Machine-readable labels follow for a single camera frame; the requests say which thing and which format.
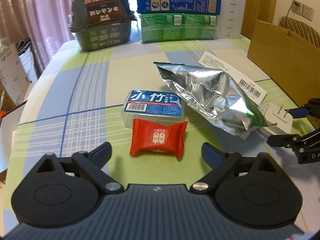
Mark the wall power socket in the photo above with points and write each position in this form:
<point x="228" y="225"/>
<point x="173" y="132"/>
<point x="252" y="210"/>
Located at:
<point x="296" y="7"/>

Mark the red snack packet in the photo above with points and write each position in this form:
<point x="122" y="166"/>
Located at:
<point x="154" y="137"/>

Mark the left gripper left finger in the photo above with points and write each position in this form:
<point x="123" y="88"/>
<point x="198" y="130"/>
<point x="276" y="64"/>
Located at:
<point x="89" y="165"/>

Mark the black Hongli food container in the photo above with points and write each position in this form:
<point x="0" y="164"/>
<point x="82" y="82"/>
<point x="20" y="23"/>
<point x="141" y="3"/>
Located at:
<point x="99" y="24"/>

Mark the blue floss pick box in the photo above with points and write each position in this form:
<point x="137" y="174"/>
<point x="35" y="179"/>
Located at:
<point x="164" y="108"/>

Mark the open white shallow box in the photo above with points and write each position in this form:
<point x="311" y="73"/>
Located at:
<point x="9" y="124"/>

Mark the white power adapter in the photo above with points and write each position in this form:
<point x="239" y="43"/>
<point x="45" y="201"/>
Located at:
<point x="279" y="121"/>

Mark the white paper envelope bag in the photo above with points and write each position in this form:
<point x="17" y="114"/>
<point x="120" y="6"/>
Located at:
<point x="14" y="80"/>

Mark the green wrapped tissue pack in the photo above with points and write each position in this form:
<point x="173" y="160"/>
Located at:
<point x="161" y="27"/>

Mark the pink curtain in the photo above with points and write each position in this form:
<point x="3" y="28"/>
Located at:
<point x="44" y="22"/>

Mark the checked blue green tablecloth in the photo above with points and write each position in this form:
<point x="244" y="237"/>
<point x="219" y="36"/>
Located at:
<point x="76" y="105"/>

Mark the silver green foil bag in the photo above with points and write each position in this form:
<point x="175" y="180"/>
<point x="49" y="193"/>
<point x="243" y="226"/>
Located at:
<point x="215" y="95"/>

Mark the tall white box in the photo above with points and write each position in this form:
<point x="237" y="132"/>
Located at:
<point x="229" y="22"/>

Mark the white medicine box with barcode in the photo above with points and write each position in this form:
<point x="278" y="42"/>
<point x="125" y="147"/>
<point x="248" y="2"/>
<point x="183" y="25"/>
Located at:
<point x="253" y="90"/>

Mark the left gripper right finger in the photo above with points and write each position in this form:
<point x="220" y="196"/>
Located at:
<point x="221" y="163"/>

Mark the brown cardboard box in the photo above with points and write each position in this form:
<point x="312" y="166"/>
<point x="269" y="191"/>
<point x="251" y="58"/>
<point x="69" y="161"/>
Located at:
<point x="288" y="59"/>

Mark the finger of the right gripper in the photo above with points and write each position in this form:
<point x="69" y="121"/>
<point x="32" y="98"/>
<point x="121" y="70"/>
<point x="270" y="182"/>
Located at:
<point x="287" y="139"/>
<point x="296" y="112"/>

